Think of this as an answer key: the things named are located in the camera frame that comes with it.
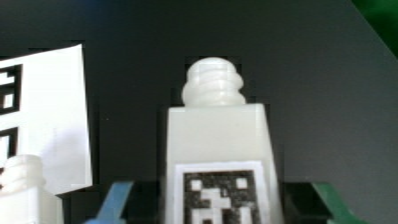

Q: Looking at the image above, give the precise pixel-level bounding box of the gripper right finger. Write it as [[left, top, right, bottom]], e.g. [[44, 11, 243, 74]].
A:
[[289, 181, 371, 224]]

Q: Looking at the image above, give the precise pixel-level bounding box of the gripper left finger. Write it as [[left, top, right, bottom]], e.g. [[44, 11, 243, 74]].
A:
[[83, 181, 133, 224]]

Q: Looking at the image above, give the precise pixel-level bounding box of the white leg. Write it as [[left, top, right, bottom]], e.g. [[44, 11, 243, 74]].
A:
[[0, 155, 64, 224], [163, 57, 284, 224]]

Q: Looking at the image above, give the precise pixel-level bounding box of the white sheet with markers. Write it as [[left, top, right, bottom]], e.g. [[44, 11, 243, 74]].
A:
[[0, 46, 92, 194]]

